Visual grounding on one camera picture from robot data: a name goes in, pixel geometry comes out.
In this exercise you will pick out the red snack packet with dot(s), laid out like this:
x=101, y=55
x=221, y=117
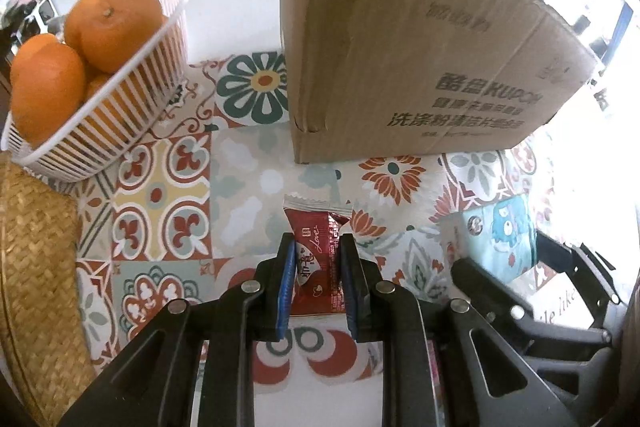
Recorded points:
x=317, y=252

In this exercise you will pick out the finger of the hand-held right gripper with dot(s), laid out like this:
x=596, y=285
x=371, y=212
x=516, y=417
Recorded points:
x=575, y=264
x=500, y=294

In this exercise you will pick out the white shoe rack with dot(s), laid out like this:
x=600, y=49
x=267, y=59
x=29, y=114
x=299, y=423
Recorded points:
x=35, y=14

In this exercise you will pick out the orange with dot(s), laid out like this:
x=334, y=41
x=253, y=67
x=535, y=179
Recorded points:
x=47, y=97
x=115, y=32
x=97, y=88
x=30, y=44

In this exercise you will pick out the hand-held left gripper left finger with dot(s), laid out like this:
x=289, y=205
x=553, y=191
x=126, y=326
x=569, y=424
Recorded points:
x=285, y=287

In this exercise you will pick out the yellow woven tissue box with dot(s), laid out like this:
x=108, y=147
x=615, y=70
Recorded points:
x=35, y=282

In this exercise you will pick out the white plastic basket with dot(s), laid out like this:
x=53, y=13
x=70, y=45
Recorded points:
x=125, y=107

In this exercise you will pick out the blue cartoon tissue packet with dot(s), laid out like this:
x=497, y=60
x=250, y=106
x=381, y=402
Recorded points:
x=500, y=232

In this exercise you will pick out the patterned tablecloth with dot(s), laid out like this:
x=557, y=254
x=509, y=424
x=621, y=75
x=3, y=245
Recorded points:
x=165, y=192

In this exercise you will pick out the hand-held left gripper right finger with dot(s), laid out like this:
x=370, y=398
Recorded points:
x=350, y=287

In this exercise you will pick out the brown cardboard box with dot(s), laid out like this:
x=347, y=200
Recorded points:
x=425, y=57

